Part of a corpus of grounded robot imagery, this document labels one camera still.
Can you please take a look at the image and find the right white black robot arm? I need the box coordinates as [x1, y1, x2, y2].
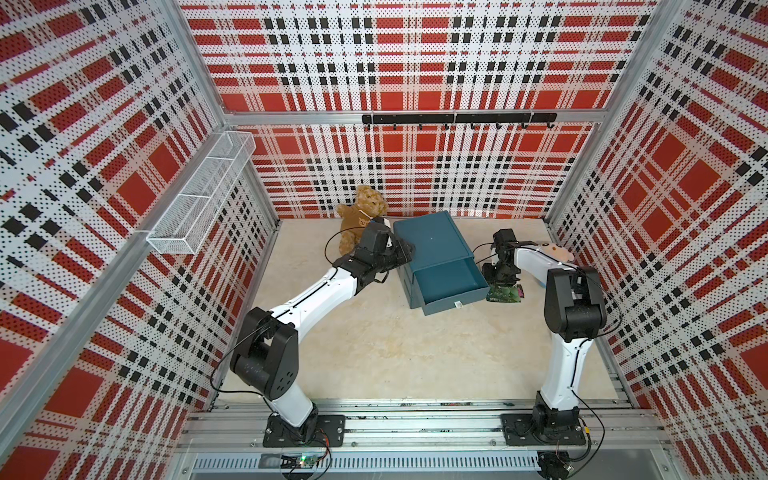
[482, 229, 607, 435]

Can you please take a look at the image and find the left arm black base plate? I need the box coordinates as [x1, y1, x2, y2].
[262, 414, 346, 448]

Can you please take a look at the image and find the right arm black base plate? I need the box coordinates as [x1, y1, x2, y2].
[500, 414, 588, 446]

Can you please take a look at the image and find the green white seed bag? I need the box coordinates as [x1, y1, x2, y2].
[513, 284, 525, 302]

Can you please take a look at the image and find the white wire mesh basket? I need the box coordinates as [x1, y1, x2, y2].
[147, 131, 255, 255]

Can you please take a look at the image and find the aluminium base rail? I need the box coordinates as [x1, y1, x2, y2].
[169, 400, 683, 479]

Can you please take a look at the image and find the pink plush doll blue body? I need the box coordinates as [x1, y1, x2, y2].
[541, 244, 575, 265]

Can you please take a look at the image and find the brown teddy bear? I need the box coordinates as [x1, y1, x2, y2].
[336, 185, 388, 255]

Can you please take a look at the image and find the green circuit board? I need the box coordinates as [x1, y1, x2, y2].
[280, 454, 323, 470]

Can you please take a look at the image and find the dark green seed bag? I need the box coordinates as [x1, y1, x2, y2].
[486, 285, 520, 303]

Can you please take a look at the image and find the teal drawer cabinet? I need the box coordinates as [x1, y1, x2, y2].
[393, 211, 471, 282]

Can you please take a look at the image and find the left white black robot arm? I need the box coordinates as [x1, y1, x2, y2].
[227, 217, 415, 433]

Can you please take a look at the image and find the black hook rail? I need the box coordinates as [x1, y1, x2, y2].
[361, 112, 558, 127]

